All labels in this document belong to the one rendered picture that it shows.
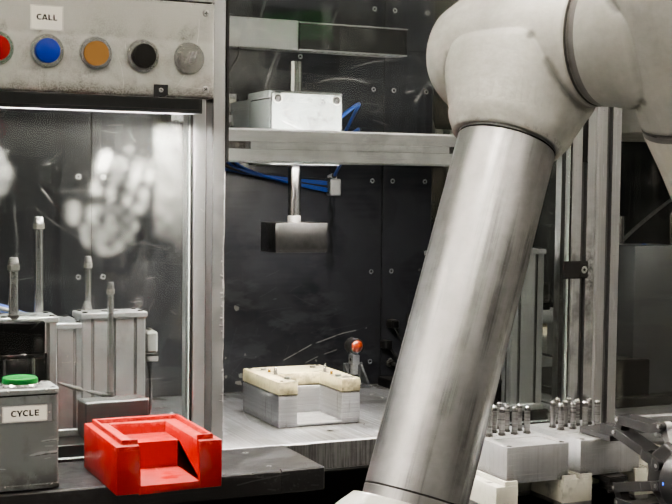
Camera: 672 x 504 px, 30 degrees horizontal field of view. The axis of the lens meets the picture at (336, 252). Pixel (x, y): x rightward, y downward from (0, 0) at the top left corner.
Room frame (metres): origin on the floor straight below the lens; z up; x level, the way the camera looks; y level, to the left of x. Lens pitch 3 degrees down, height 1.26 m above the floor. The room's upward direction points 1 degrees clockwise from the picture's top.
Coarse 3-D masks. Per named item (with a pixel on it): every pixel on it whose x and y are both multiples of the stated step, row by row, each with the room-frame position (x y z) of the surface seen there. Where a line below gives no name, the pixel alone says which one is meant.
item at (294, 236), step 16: (288, 176) 1.91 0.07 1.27; (288, 192) 1.91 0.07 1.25; (288, 208) 1.91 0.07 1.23; (272, 224) 1.88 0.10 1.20; (288, 224) 1.87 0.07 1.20; (304, 224) 1.89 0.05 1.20; (320, 224) 1.90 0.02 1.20; (272, 240) 1.88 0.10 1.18; (288, 240) 1.87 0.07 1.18; (304, 240) 1.89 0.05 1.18; (320, 240) 1.90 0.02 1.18
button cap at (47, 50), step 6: (42, 42) 1.52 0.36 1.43; (48, 42) 1.53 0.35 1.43; (54, 42) 1.53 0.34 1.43; (36, 48) 1.52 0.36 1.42; (42, 48) 1.52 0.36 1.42; (48, 48) 1.53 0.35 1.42; (54, 48) 1.53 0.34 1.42; (36, 54) 1.52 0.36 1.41; (42, 54) 1.52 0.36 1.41; (48, 54) 1.53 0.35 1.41; (54, 54) 1.53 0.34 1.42; (42, 60) 1.53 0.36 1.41; (48, 60) 1.53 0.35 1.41; (54, 60) 1.53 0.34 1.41
